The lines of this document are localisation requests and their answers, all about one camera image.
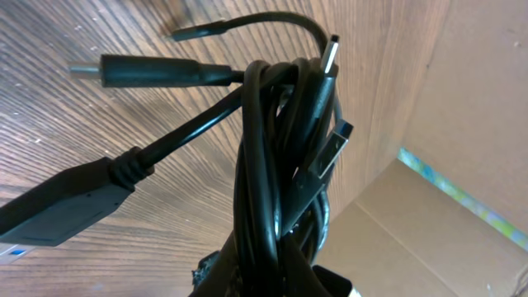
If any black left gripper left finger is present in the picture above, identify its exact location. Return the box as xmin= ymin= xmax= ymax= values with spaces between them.
xmin=187 ymin=234 xmax=248 ymax=297

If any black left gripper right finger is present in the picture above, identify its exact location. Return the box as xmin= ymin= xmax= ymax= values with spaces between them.
xmin=284 ymin=238 xmax=356 ymax=297

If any black cable bundle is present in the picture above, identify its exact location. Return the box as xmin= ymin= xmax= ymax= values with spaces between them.
xmin=0 ymin=11 xmax=355 ymax=297

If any cardboard box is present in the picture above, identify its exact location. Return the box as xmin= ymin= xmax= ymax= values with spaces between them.
xmin=317 ymin=1 xmax=527 ymax=296

